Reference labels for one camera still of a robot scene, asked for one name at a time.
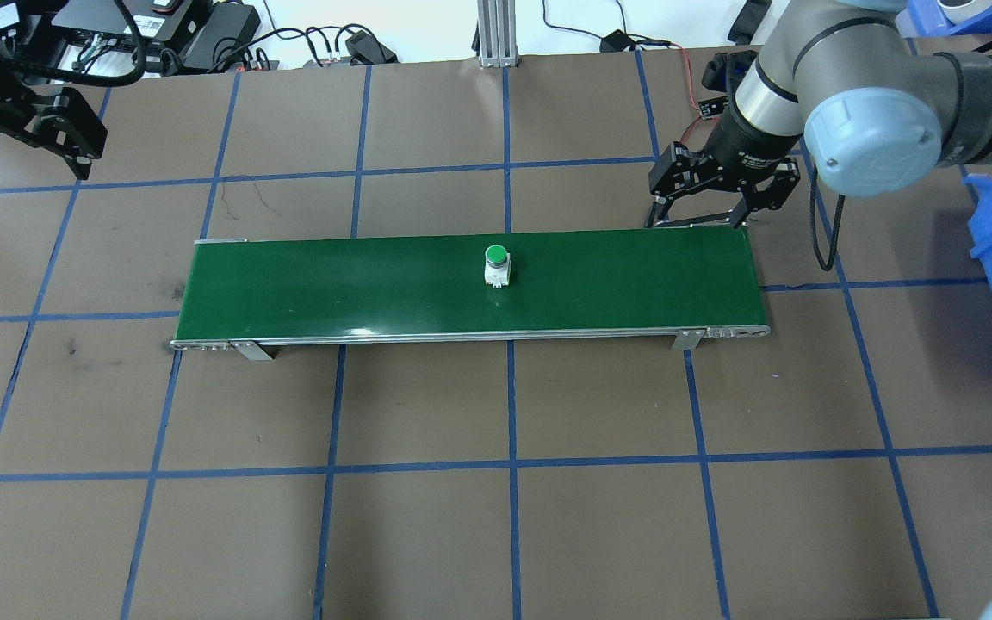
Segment thin black cable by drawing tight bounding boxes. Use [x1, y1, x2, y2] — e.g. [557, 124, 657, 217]
[542, 0, 628, 40]

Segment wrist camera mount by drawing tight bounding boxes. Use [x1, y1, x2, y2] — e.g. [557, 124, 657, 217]
[702, 49, 760, 95]

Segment aluminium extrusion post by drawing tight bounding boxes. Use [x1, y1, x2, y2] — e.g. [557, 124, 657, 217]
[476, 0, 521, 69]

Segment black power brick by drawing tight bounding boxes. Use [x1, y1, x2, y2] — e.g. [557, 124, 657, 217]
[181, 3, 263, 72]

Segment black plug adapter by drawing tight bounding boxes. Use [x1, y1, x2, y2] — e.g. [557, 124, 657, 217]
[344, 29, 400, 66]

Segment black device with white label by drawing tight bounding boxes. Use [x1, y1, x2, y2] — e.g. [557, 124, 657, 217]
[0, 0, 51, 53]

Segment black cable bundle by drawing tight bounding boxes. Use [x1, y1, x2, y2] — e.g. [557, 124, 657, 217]
[238, 24, 350, 71]

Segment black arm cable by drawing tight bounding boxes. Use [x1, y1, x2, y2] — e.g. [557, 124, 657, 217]
[808, 162, 848, 273]

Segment green belt conveyor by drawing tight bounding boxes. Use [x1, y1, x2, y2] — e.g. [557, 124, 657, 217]
[170, 207, 772, 361]

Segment green push button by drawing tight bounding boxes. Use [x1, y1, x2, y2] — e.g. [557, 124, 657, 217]
[480, 244, 513, 292]

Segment black electronics and cables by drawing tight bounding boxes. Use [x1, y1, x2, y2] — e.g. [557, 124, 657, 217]
[0, 0, 150, 88]

